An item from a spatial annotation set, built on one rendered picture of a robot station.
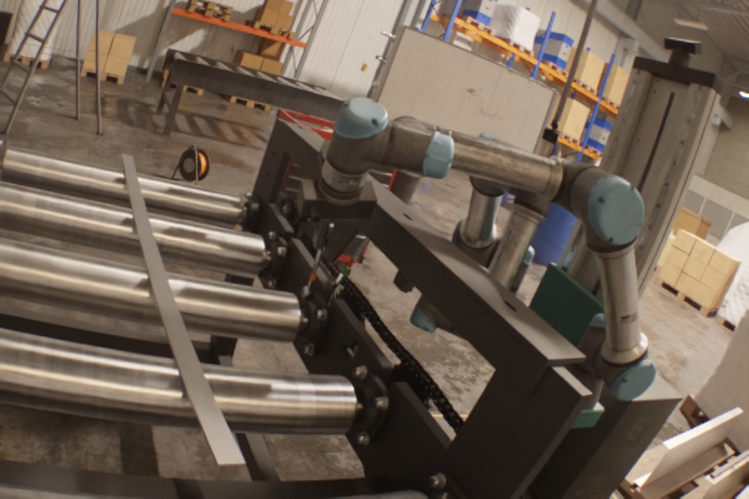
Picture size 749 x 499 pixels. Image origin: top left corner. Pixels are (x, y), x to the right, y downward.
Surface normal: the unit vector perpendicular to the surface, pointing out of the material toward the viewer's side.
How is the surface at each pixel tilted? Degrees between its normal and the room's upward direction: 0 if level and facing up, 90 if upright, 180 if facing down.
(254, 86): 90
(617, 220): 84
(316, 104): 90
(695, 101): 90
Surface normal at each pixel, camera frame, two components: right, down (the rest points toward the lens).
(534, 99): -0.01, 0.27
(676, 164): -0.91, -0.23
